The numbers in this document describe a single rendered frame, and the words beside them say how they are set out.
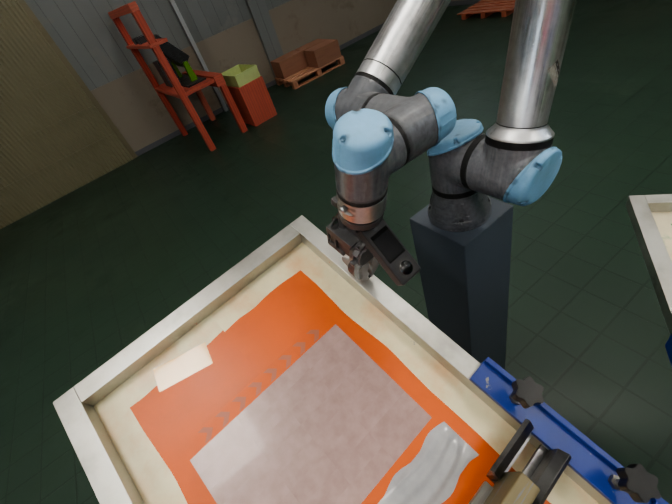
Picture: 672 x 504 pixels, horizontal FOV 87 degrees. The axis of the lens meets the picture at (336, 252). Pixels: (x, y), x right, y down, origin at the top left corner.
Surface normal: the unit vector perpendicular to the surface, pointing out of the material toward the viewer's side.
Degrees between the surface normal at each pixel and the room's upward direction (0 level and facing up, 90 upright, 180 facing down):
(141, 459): 20
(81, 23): 90
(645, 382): 0
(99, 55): 90
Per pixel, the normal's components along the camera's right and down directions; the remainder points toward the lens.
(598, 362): -0.28, -0.71
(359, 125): -0.05, -0.55
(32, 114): 0.56, 0.43
